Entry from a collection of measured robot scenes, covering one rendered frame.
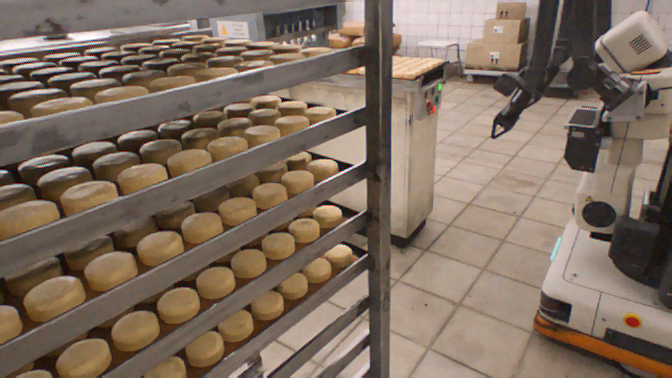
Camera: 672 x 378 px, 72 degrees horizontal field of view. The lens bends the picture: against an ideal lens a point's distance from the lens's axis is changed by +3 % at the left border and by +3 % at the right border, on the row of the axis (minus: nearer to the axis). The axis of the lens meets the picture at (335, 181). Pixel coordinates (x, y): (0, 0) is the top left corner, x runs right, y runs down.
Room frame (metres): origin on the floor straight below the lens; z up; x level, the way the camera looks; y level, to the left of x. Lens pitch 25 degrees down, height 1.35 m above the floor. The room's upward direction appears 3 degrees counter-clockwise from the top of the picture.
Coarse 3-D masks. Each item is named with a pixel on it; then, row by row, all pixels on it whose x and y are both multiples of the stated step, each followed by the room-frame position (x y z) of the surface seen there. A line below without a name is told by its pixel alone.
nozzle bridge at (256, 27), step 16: (240, 16) 2.25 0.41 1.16; (256, 16) 2.20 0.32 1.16; (272, 16) 2.42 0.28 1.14; (288, 16) 2.52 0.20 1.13; (304, 16) 2.63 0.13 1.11; (320, 16) 2.75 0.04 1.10; (336, 16) 2.75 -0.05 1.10; (224, 32) 2.32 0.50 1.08; (240, 32) 2.26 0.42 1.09; (256, 32) 2.20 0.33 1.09; (272, 32) 2.41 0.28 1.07; (288, 32) 2.51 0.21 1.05; (304, 32) 2.54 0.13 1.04; (320, 32) 2.66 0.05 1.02
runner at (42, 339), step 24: (360, 168) 0.66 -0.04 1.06; (312, 192) 0.58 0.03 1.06; (336, 192) 0.62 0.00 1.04; (264, 216) 0.51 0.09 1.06; (288, 216) 0.54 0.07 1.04; (216, 240) 0.46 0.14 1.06; (240, 240) 0.48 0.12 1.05; (168, 264) 0.42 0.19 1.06; (192, 264) 0.43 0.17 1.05; (120, 288) 0.38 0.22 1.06; (144, 288) 0.39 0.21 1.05; (72, 312) 0.34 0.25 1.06; (96, 312) 0.36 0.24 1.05; (120, 312) 0.37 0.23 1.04; (24, 336) 0.32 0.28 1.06; (48, 336) 0.33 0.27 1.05; (72, 336) 0.34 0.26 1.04; (0, 360) 0.30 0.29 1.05; (24, 360) 0.31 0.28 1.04
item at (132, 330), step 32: (288, 224) 0.66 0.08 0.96; (320, 224) 0.66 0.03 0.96; (224, 256) 0.57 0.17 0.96; (256, 256) 0.56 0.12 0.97; (288, 256) 0.58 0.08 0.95; (192, 288) 0.52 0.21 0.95; (224, 288) 0.49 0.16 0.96; (128, 320) 0.44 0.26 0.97; (160, 320) 0.45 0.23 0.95; (64, 352) 0.39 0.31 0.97; (96, 352) 0.39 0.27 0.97; (128, 352) 0.40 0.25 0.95
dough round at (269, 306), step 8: (264, 296) 0.58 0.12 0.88; (272, 296) 0.57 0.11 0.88; (280, 296) 0.57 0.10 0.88; (256, 304) 0.56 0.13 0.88; (264, 304) 0.56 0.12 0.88; (272, 304) 0.56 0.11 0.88; (280, 304) 0.56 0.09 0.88; (256, 312) 0.55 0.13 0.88; (264, 312) 0.54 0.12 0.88; (272, 312) 0.54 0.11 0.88; (280, 312) 0.55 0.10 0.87; (264, 320) 0.54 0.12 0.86
